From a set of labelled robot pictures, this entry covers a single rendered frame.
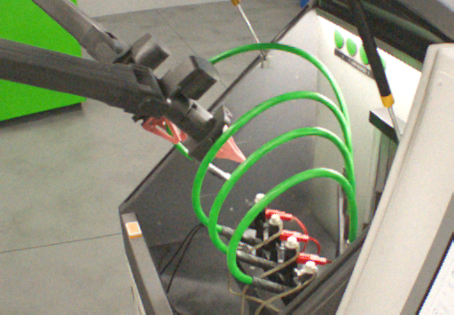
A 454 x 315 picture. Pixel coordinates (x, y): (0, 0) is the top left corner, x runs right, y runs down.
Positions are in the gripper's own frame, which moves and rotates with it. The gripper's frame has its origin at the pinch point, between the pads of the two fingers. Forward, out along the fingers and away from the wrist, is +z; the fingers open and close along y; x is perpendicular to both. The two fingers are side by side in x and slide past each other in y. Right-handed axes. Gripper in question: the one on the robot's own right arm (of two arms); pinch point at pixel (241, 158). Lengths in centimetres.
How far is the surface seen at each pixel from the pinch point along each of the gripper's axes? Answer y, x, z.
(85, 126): -157, 284, 17
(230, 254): -4.1, -26.5, -0.8
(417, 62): 37.3, -5.8, 8.2
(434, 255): 22, -46, 8
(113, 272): -127, 113, 46
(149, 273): -34.2, -0.7, 4.6
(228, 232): -9.5, -10.1, 4.8
